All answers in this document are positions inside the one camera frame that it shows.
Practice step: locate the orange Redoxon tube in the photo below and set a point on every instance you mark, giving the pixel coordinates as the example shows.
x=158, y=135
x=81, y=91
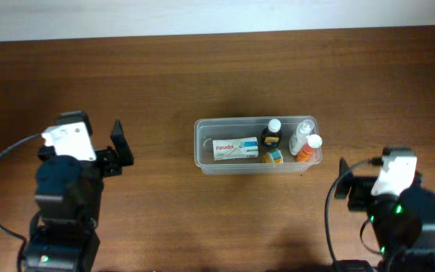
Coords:
x=314, y=142

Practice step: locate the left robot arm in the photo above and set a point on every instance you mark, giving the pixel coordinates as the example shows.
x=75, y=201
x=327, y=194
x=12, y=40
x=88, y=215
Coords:
x=69, y=187

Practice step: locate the clear plastic container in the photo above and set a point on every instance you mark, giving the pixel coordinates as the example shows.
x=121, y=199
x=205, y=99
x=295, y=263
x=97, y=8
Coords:
x=208, y=130

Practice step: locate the white nasal spray bottle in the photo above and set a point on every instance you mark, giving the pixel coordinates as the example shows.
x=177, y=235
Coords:
x=299, y=137

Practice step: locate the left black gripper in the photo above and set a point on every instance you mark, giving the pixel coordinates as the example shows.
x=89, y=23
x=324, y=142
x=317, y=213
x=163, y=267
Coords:
x=106, y=159

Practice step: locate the white Panadol box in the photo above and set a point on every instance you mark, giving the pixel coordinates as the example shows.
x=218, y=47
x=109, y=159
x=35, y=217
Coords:
x=243, y=148

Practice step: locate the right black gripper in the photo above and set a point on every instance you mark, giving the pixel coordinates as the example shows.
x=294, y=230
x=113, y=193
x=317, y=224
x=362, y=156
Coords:
x=359, y=193

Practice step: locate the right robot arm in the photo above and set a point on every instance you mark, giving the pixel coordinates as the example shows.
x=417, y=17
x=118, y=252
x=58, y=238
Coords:
x=401, y=212

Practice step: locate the small gold lid jar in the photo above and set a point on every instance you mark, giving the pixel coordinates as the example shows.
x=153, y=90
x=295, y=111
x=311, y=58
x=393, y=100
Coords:
x=273, y=157

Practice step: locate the dark bottle white cap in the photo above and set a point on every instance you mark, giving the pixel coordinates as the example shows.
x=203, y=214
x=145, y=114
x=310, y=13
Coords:
x=272, y=135

